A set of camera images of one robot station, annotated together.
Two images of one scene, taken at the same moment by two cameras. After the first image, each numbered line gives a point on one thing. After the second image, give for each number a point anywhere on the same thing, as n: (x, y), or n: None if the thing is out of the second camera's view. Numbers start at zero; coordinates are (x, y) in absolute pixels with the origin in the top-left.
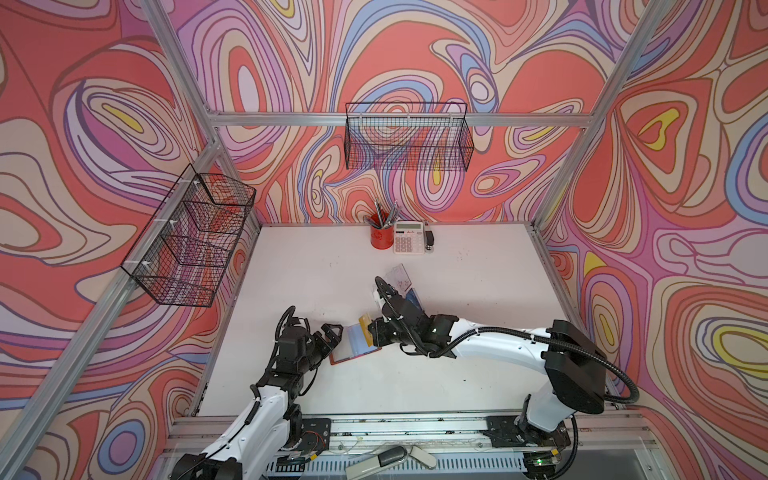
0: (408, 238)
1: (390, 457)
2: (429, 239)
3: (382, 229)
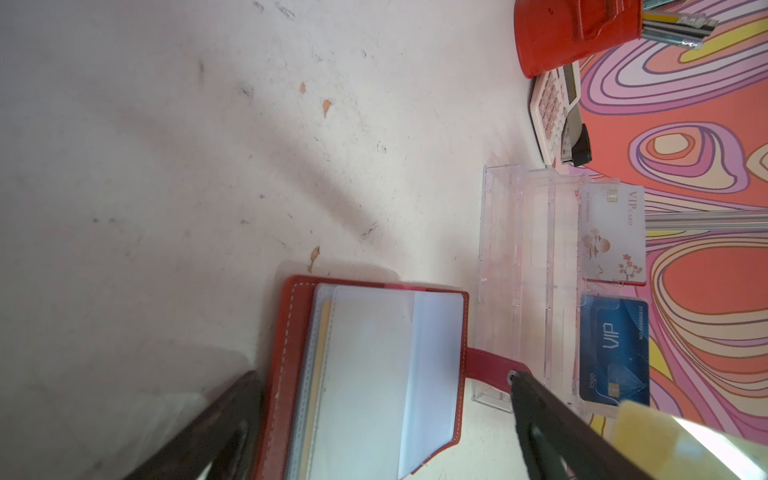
0: (552, 96)
1: None
2: (575, 140)
3: (550, 32)
